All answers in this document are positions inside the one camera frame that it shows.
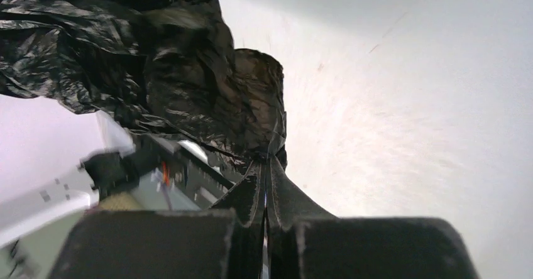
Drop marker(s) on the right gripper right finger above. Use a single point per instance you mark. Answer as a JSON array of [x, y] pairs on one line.
[[306, 241]]

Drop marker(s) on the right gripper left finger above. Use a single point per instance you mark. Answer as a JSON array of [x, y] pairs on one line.
[[225, 241]]

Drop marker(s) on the black trash bag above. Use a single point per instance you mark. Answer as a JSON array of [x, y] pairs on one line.
[[165, 67]]

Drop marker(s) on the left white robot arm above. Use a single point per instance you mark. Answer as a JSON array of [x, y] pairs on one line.
[[49, 181]]

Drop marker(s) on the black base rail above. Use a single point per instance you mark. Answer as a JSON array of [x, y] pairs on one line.
[[197, 180]]

